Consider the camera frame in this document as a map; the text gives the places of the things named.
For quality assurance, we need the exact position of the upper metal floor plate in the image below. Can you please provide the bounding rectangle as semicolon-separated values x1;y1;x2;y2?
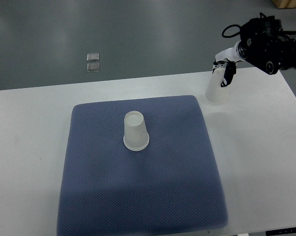
87;53;99;62

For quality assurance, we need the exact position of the blue grey fabric mat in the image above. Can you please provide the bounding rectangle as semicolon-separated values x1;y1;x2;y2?
57;95;228;236

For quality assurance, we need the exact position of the black coiled robot cable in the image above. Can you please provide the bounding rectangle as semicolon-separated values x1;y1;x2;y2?
222;24;247;38

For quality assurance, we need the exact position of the white paper cup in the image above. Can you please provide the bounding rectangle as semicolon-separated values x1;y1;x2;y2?
123;111;149;151
204;68;229;105

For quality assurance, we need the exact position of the black table control panel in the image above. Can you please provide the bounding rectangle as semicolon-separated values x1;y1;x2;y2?
265;227;296;236

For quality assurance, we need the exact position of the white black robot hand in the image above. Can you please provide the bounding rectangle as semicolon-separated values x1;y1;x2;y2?
212;42;243;88

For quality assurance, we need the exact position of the wooden furniture corner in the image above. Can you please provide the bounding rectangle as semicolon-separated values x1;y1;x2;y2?
272;0;296;9

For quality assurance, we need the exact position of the white paper cup on mat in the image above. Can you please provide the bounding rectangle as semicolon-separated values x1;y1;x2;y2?
123;111;149;151

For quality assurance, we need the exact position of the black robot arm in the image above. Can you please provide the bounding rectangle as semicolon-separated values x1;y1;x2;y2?
213;13;296;88

